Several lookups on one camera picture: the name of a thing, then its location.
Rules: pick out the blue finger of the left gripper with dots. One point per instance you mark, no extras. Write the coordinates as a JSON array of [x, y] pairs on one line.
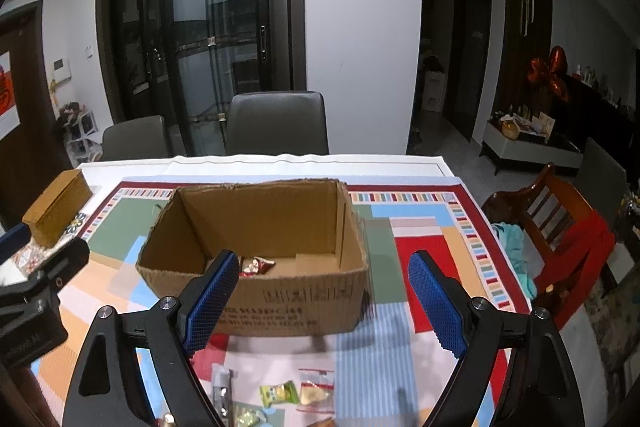
[[61, 267], [14, 240]]

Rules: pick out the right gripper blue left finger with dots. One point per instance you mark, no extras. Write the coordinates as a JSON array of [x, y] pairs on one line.
[[203, 300]]

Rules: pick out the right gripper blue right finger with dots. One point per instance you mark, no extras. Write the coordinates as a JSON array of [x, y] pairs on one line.
[[443, 300]]

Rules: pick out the grey white snack bar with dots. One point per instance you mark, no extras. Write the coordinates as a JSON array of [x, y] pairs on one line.
[[222, 393]]

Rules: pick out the pale green candy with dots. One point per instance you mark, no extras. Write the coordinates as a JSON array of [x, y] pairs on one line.
[[247, 416]]

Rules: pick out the colourful patterned tablecloth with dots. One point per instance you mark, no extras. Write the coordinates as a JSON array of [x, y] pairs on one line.
[[389, 370]]

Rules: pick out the red snack packet in box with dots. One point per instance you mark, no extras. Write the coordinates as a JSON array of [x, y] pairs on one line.
[[251, 267]]

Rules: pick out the teal cloth on chair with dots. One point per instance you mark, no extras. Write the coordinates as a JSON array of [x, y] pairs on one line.
[[511, 238]]

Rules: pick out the brown cardboard box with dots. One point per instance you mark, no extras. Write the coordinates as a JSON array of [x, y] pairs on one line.
[[307, 226]]

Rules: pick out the red and white door poster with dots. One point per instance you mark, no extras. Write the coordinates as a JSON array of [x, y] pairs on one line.
[[9, 118]]

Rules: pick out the green yellow candy packet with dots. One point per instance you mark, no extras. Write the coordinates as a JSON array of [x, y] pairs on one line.
[[279, 394]]

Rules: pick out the white shoe rack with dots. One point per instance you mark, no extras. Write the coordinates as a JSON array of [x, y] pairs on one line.
[[77, 130]]

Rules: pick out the red wooden chair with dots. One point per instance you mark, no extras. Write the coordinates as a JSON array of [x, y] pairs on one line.
[[572, 239]]

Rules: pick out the clear red-edged cake packet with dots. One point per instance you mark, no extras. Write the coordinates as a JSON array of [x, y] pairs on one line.
[[316, 390]]

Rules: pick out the grey chair left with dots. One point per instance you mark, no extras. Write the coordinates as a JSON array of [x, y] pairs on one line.
[[141, 138]]

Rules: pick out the grey chair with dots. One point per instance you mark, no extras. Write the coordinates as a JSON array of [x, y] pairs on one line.
[[141, 138], [277, 122]]

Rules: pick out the white low cabinet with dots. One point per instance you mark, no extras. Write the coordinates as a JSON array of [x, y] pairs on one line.
[[521, 155]]

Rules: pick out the grey chair centre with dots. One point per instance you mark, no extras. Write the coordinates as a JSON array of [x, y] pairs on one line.
[[277, 122]]

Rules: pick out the white box in hallway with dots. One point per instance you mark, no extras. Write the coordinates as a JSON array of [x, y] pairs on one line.
[[434, 92]]

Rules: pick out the red heart balloons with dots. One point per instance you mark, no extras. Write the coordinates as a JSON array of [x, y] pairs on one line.
[[551, 73]]

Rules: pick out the black glass sliding door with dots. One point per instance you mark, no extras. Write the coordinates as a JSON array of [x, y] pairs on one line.
[[184, 60]]

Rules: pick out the white wall intercom panel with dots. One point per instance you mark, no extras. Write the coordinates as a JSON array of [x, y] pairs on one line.
[[61, 70]]

